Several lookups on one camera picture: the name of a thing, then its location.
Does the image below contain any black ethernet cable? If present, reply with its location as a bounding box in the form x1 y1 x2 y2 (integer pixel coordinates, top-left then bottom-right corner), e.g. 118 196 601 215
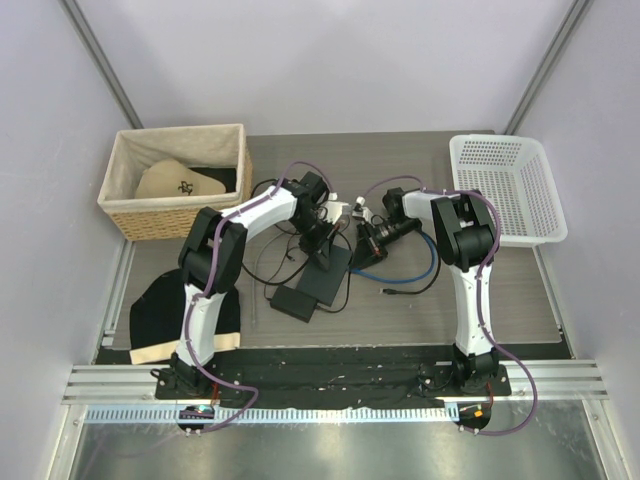
379 239 441 297

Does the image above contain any wicker basket with liner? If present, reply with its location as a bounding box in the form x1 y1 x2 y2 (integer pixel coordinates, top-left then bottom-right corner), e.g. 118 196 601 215
97 124 252 241

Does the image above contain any grey ethernet cable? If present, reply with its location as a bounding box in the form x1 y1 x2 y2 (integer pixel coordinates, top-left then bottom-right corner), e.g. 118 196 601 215
252 234 281 331

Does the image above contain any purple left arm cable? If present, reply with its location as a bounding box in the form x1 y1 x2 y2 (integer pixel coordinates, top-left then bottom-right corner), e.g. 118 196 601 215
182 160 339 434

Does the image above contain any aluminium rail frame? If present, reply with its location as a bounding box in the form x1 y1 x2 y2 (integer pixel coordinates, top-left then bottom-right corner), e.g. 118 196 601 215
62 360 608 424

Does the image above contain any black power adapter brick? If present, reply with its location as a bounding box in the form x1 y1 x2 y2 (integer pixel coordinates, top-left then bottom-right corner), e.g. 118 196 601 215
269 285 318 323

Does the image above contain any blue ethernet cable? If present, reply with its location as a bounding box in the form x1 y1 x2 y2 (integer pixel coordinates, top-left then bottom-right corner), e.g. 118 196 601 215
349 232 442 285

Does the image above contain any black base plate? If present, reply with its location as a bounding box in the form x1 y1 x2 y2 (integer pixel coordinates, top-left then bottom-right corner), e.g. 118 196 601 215
94 344 574 401

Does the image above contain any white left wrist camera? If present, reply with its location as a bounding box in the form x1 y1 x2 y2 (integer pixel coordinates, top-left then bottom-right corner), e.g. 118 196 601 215
323 192 351 225

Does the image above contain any thin black power cord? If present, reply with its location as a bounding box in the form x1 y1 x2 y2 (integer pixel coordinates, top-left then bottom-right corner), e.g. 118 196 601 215
252 229 354 314

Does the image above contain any black network switch box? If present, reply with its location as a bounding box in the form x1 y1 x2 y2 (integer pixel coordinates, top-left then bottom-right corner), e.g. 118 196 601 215
295 245 352 307

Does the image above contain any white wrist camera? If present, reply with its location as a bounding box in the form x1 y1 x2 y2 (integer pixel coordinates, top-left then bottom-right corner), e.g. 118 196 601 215
323 192 351 225
351 196 373 223

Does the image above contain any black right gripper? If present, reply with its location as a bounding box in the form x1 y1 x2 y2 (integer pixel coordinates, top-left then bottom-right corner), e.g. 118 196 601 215
351 218 419 275

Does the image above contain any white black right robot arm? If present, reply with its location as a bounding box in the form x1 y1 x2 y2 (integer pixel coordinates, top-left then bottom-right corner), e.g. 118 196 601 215
352 188 501 395

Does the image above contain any black cloth on board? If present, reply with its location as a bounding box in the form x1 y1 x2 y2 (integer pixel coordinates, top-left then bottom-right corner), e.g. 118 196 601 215
129 269 241 350

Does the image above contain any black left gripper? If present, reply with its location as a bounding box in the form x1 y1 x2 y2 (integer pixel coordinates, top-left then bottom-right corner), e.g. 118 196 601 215
291 213 340 272

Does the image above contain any wooden board with label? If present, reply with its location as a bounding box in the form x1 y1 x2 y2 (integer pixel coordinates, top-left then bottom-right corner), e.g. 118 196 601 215
129 332 241 365

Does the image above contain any white plastic perforated basket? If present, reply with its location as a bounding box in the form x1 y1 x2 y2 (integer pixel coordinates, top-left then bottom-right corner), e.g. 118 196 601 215
449 134 568 248

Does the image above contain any beige cap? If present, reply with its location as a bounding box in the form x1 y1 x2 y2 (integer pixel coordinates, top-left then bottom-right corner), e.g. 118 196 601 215
134 159 227 199

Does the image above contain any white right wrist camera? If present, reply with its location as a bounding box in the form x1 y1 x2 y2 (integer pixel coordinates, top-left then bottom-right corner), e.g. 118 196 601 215
351 196 373 223

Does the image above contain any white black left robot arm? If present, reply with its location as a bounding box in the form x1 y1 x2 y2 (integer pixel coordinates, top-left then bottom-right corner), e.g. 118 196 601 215
167 171 342 399

